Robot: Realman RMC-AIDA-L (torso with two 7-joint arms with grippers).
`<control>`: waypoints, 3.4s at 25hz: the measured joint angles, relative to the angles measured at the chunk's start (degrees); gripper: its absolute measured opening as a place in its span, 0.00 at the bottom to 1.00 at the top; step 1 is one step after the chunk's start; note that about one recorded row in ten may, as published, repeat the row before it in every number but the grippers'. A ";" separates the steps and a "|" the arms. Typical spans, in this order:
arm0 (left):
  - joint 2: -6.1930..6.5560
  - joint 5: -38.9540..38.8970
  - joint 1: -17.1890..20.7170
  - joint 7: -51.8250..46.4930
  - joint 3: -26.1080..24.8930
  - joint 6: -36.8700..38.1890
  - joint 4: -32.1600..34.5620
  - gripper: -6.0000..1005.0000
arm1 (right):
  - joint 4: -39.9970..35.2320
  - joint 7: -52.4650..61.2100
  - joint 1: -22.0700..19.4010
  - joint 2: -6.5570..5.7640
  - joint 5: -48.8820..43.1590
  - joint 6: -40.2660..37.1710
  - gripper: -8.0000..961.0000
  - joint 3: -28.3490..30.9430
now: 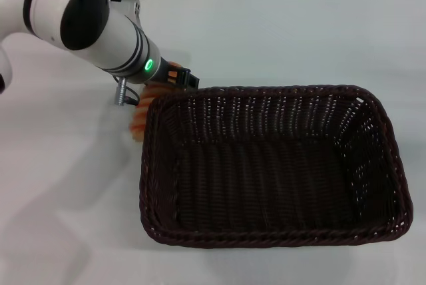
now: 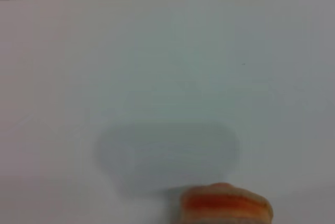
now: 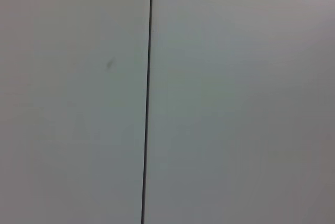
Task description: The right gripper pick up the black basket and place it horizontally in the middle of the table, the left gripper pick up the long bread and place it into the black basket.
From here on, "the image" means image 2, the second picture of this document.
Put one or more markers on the orange striped bread loaf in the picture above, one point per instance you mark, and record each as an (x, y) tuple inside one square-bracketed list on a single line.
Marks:
[(225, 205)]

